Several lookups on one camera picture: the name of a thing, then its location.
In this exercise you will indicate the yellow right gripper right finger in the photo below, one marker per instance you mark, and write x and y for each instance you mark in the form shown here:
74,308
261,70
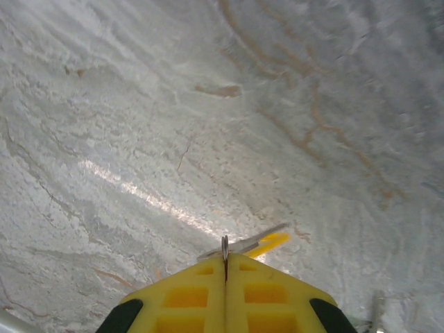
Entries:
277,298

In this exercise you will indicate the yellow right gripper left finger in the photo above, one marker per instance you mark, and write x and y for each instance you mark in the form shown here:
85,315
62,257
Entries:
180,298

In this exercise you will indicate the yellow key tag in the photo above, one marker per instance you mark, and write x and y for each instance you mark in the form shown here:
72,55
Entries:
274,239

